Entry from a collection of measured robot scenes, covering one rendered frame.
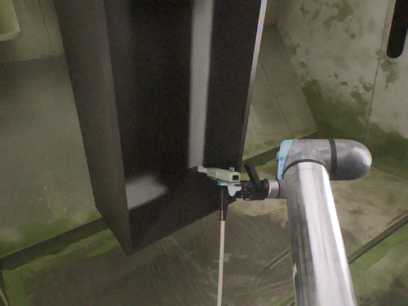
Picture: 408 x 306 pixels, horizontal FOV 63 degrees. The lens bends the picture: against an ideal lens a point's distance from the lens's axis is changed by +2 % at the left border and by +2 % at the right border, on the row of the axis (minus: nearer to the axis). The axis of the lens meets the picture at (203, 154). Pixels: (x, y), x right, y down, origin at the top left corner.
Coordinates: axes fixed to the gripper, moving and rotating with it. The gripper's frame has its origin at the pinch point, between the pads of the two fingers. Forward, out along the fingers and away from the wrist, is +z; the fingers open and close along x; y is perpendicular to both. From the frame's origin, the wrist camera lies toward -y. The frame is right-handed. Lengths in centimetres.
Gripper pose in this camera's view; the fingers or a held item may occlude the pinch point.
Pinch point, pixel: (222, 182)
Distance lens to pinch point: 139.2
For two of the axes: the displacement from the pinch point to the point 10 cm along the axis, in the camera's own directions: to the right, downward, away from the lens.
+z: -9.5, -0.6, -3.1
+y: -0.6, 10.0, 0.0
